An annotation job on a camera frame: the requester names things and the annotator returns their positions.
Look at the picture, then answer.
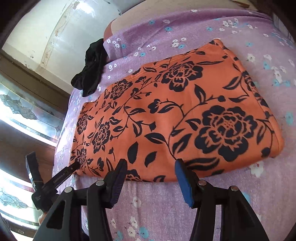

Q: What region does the stained glass window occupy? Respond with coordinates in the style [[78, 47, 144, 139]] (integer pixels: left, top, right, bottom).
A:
[[1, 75, 64, 240]]

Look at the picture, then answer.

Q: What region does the pink quilted mattress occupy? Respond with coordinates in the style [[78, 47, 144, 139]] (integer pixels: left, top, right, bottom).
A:
[[103, 0, 257, 40]]

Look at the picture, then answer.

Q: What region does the orange black floral garment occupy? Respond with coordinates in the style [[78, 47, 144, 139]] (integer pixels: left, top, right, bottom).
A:
[[69, 39, 284, 182]]

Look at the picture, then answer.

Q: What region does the dark wooden window frame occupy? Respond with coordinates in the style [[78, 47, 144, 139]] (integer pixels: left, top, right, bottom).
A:
[[1, 50, 70, 181]]

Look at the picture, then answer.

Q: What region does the black cloth garment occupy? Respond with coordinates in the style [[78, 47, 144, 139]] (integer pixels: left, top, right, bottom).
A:
[[71, 39, 107, 97]]

